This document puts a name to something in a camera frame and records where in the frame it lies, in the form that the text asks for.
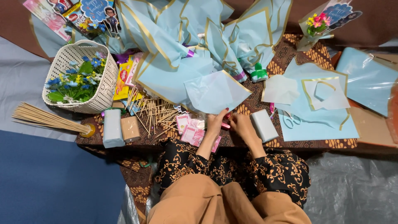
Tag person's left hand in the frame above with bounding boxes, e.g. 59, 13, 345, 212
205, 108, 230, 139

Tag person's right hand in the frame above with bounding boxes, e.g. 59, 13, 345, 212
228, 112, 257, 144

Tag pink plastic hand tool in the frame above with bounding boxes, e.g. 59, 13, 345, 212
221, 113, 233, 130

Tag light blue wrapped block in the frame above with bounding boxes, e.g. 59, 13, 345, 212
103, 109, 125, 149
250, 109, 279, 143

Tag pink banknote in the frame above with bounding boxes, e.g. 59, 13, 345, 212
180, 125, 222, 153
176, 113, 195, 134

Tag green ribbon bow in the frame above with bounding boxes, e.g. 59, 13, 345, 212
250, 63, 268, 83

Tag small translucent white paper sheet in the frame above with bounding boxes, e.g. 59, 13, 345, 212
262, 75, 300, 105

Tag pile of short wooden sticks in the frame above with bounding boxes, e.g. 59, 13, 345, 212
126, 87, 187, 139

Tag gold-edged light blue paper sheet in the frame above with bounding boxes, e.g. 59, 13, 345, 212
134, 51, 218, 109

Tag large gold-edged light blue sheet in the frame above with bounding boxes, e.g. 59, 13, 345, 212
275, 57, 360, 142

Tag heap of light blue wrappings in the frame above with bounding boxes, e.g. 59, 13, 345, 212
106, 0, 293, 83

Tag person's tan-clothed lap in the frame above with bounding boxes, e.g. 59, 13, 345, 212
147, 174, 312, 224

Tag brown wrapped block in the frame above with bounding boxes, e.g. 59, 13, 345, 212
120, 116, 141, 144

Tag brown batik tablecloth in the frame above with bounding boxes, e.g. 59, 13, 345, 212
75, 34, 358, 224

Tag gold-edged white paper sheet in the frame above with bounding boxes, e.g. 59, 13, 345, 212
302, 77, 351, 111

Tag yellow snack packet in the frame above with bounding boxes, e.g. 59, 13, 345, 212
113, 55, 135, 101

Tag purple ribbon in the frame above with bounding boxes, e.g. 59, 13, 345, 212
116, 51, 134, 64

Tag white woven plastic basket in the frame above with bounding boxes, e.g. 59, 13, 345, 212
42, 40, 119, 114

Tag small flower bouquet with topper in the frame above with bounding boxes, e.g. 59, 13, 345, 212
296, 0, 363, 52

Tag yellow translucent tape roll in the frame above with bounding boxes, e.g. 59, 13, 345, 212
80, 123, 96, 138

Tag brown cardboard sheet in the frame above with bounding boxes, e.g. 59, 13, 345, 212
331, 51, 398, 148

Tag clear plastic floor sheet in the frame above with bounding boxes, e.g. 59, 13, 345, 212
303, 152, 398, 224

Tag plastic-wrapped light blue paper stack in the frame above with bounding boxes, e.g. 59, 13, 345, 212
336, 47, 398, 117

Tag blue artificial flowers bunch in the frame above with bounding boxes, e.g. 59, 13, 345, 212
45, 52, 108, 105

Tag snack bouquet with cartoon topper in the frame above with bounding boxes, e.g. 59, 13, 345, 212
23, 0, 122, 58

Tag bundle of long bamboo skewers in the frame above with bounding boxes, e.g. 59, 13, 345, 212
12, 102, 91, 135

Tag blue floor mat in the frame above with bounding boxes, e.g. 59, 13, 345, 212
0, 130, 126, 224

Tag light blue handled scissors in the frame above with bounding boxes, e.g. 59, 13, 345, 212
276, 109, 302, 129

